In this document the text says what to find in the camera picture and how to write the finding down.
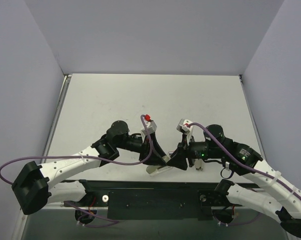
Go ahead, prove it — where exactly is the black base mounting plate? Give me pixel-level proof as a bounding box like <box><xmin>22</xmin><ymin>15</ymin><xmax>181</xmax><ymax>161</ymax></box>
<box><xmin>75</xmin><ymin>179</ymin><xmax>244</xmax><ymax>222</ymax></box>

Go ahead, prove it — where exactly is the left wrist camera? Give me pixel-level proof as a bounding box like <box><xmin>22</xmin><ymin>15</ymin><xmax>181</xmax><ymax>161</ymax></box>
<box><xmin>140</xmin><ymin>120</ymin><xmax>157</xmax><ymax>138</ymax></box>

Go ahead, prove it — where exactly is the large black beige stapler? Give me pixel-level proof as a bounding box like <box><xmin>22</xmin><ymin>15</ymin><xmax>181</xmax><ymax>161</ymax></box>
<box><xmin>194</xmin><ymin>159</ymin><xmax>204</xmax><ymax>171</ymax></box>

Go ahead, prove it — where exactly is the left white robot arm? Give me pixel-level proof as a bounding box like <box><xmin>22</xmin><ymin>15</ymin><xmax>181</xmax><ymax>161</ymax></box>
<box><xmin>12</xmin><ymin>120</ymin><xmax>169</xmax><ymax>215</ymax></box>

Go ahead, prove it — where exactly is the aluminium frame rail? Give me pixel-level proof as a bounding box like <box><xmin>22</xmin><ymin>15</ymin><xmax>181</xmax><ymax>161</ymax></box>
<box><xmin>43</xmin><ymin>74</ymin><xmax>72</xmax><ymax>157</ymax></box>

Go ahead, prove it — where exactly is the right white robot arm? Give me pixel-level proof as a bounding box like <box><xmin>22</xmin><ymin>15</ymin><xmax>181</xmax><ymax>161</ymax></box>
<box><xmin>167</xmin><ymin>120</ymin><xmax>301</xmax><ymax>239</ymax></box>

